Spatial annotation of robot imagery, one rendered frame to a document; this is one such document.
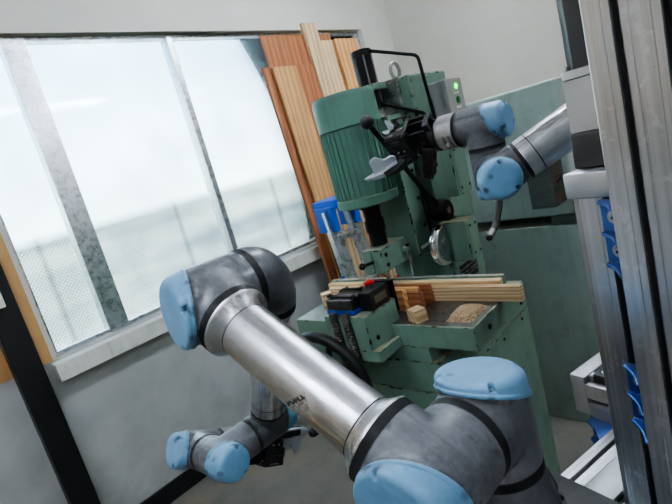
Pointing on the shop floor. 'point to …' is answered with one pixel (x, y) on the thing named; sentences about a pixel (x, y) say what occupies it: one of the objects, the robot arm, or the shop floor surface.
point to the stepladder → (328, 223)
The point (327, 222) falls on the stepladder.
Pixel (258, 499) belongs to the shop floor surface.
